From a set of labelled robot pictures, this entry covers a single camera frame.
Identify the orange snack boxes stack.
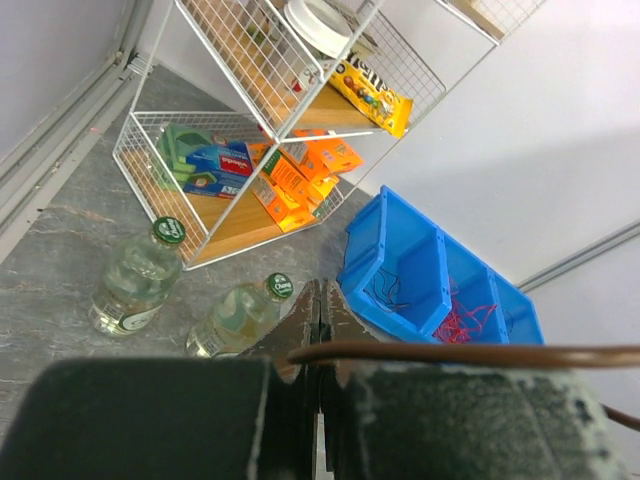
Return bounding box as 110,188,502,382
251,129,364,233

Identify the blue snack packet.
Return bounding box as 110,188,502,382
156,123,254,199

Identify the red wire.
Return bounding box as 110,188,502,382
432,277,499,345

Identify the black wire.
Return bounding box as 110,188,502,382
367,267,414,314

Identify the left glass bottle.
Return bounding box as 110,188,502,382
89,216,186,337

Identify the aluminium corner profile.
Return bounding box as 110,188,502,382
517,220,640,292

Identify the brown wire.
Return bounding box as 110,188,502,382
286,341,640,432

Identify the right glass bottle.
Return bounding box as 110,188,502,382
186,272,294,358

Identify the white paper cup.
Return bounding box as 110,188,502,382
282,0,368,94

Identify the white wire shelf rack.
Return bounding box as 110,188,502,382
113,1,546,271

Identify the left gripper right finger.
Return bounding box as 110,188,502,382
319,277,631,480

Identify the blue three-compartment bin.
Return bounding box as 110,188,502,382
337,187,544,345

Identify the glass bottle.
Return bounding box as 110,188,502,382
186,272,294,358
89,216,186,337

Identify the yellow candy bag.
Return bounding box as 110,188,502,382
329,50,413,138

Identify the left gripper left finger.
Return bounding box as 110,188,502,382
1,280,320,479

